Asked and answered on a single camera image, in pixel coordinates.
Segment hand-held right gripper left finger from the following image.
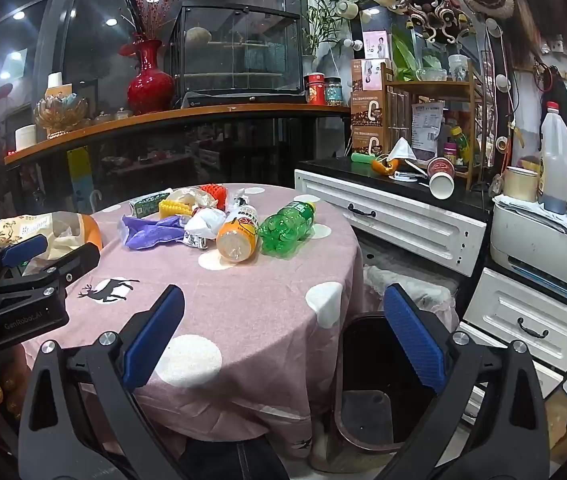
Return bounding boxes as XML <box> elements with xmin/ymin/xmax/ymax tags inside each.
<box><xmin>17</xmin><ymin>284</ymin><xmax>186</xmax><ymax>480</ymax></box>

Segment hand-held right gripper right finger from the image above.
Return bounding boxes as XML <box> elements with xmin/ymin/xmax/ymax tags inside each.
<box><xmin>382</xmin><ymin>282</ymin><xmax>550</xmax><ymax>480</ymax></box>

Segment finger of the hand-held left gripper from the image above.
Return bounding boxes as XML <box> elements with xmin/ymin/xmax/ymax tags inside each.
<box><xmin>0</xmin><ymin>245</ymin><xmax>101</xmax><ymax>298</ymax></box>
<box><xmin>0</xmin><ymin>234</ymin><xmax>49</xmax><ymax>286</ymax></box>

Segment dark brown trash bin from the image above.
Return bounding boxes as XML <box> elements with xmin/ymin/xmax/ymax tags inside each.
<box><xmin>328</xmin><ymin>311</ymin><xmax>457</xmax><ymax>463</ymax></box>

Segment purple plastic bag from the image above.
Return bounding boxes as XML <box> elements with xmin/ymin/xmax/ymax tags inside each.
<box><xmin>118</xmin><ymin>214</ymin><xmax>194</xmax><ymax>251</ymax></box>

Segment green snack packet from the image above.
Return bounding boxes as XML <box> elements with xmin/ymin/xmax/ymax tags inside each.
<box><xmin>130</xmin><ymin>192</ymin><xmax>171</xmax><ymax>218</ymax></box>

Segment yellow bristle brush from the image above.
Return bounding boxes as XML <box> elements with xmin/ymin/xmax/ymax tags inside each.
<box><xmin>159</xmin><ymin>199</ymin><xmax>189</xmax><ymax>220</ymax></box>

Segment orange juice bottle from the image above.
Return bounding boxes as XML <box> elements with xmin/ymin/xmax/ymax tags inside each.
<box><xmin>216</xmin><ymin>195</ymin><xmax>259</xmax><ymax>263</ymax></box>

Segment white plastic bag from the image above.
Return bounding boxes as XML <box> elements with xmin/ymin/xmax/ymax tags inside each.
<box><xmin>183</xmin><ymin>206</ymin><xmax>227</xmax><ymax>250</ymax></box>

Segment pale plastic wrapper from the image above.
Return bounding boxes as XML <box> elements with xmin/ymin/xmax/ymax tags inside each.
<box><xmin>168</xmin><ymin>187</ymin><xmax>219</xmax><ymax>208</ymax></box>

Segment red spiky brush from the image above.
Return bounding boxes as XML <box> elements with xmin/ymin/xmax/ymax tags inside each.
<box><xmin>199</xmin><ymin>184</ymin><xmax>227</xmax><ymax>211</ymax></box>

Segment green plastic bottle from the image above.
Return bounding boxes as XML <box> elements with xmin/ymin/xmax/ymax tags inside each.
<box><xmin>257</xmin><ymin>201</ymin><xmax>317</xmax><ymax>253</ymax></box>

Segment beige orange snack bag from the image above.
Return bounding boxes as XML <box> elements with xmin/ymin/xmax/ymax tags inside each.
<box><xmin>0</xmin><ymin>211</ymin><xmax>104</xmax><ymax>277</ymax></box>

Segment white lace cover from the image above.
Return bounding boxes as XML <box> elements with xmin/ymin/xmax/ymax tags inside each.
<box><xmin>363</xmin><ymin>265</ymin><xmax>459</xmax><ymax>331</ymax></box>

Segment pink polka dot tablecloth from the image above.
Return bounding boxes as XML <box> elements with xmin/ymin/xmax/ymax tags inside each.
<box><xmin>18</xmin><ymin>182</ymin><xmax>367</xmax><ymax>461</ymax></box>

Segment yellow sign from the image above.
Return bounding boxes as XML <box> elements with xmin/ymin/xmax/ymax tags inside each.
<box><xmin>66</xmin><ymin>146</ymin><xmax>91</xmax><ymax>211</ymax></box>

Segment white cylinder cup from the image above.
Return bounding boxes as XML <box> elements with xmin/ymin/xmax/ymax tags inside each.
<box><xmin>14</xmin><ymin>125</ymin><xmax>37</xmax><ymax>152</ymax></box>

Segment long white drawer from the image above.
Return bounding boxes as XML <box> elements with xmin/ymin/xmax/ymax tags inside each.
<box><xmin>294</xmin><ymin>169</ymin><xmax>487</xmax><ymax>277</ymax></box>

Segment small white drawer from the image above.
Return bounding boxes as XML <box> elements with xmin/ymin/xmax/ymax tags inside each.
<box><xmin>456</xmin><ymin>322</ymin><xmax>564</xmax><ymax>396</ymax></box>

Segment gold lotus bowl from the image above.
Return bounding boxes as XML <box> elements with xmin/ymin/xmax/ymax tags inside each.
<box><xmin>33</xmin><ymin>94</ymin><xmax>89</xmax><ymax>140</ymax></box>

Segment white printer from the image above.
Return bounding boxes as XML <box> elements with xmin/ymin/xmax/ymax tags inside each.
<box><xmin>491</xmin><ymin>195</ymin><xmax>567</xmax><ymax>308</ymax></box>

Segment tan lumpy sack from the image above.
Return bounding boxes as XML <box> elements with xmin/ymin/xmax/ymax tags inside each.
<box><xmin>546</xmin><ymin>390</ymin><xmax>567</xmax><ymax>451</ymax></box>

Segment white face mask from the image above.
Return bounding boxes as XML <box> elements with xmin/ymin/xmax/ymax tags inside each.
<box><xmin>387</xmin><ymin>137</ymin><xmax>427</xmax><ymax>162</ymax></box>

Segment wooden counter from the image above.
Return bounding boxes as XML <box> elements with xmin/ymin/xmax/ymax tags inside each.
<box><xmin>4</xmin><ymin>104</ymin><xmax>351</xmax><ymax>166</ymax></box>

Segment red ceramic vase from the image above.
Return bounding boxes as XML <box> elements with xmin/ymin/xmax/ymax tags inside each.
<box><xmin>119</xmin><ymin>39</ymin><xmax>175</xmax><ymax>116</ymax></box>

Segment green yellow sauce bottle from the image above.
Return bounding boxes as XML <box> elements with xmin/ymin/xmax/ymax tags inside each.
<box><xmin>451</xmin><ymin>126</ymin><xmax>470</xmax><ymax>163</ymax></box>

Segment brown coffee box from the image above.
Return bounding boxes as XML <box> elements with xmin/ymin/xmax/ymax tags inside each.
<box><xmin>351</xmin><ymin>91</ymin><xmax>388</xmax><ymax>133</ymax></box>
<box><xmin>352</xmin><ymin>130</ymin><xmax>389</xmax><ymax>157</ymax></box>

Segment white label pouch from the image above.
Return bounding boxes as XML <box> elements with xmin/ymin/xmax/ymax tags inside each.
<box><xmin>411</xmin><ymin>101</ymin><xmax>447</xmax><ymax>158</ymax></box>

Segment clear oil bottle red cap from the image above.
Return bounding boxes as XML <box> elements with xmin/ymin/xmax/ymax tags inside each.
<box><xmin>537</xmin><ymin>101</ymin><xmax>567</xmax><ymax>215</ymax></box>

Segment bamboo shelf rack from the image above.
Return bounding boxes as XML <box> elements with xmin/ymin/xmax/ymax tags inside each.
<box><xmin>381</xmin><ymin>62</ymin><xmax>489</xmax><ymax>191</ymax></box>

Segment glass jar dark lid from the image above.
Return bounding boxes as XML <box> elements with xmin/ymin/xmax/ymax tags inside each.
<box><xmin>324</xmin><ymin>77</ymin><xmax>343</xmax><ymax>107</ymax></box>

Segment brown pink portrait box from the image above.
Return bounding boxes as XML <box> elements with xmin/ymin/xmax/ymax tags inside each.
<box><xmin>352</xmin><ymin>58</ymin><xmax>393</xmax><ymax>93</ymax></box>

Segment red tin can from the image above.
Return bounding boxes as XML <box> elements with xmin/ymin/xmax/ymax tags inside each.
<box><xmin>304</xmin><ymin>73</ymin><xmax>325</xmax><ymax>106</ymax></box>

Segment glass display case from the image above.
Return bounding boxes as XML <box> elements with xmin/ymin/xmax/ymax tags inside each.
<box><xmin>166</xmin><ymin>4</ymin><xmax>307</xmax><ymax>108</ymax></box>

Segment red berry branches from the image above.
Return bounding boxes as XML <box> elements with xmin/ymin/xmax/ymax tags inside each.
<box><xmin>120</xmin><ymin>0</ymin><xmax>184</xmax><ymax>43</ymax></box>

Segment clear plastic cup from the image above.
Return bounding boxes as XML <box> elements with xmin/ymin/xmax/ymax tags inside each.
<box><xmin>447</xmin><ymin>54</ymin><xmax>470</xmax><ymax>82</ymax></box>

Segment green leaf plant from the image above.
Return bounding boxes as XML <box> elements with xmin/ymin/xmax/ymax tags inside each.
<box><xmin>391</xmin><ymin>25</ymin><xmax>441</xmax><ymax>81</ymax></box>

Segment black wig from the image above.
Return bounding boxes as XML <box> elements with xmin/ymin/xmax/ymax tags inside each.
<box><xmin>533</xmin><ymin>60</ymin><xmax>567</xmax><ymax>133</ymax></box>

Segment vanity mirror with bulbs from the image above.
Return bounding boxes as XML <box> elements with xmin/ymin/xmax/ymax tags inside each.
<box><xmin>338</xmin><ymin>0</ymin><xmax>513</xmax><ymax>166</ymax></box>

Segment ornate swirl headdress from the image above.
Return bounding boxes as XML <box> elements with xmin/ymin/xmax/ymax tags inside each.
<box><xmin>396</xmin><ymin>0</ymin><xmax>474</xmax><ymax>45</ymax></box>

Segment green bamboo plant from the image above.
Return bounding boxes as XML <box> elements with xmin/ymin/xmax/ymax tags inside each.
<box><xmin>303</xmin><ymin>0</ymin><xmax>364</xmax><ymax>73</ymax></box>

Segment brown hair extensions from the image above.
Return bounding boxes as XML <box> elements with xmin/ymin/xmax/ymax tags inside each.
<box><xmin>483</xmin><ymin>0</ymin><xmax>567</xmax><ymax>68</ymax></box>

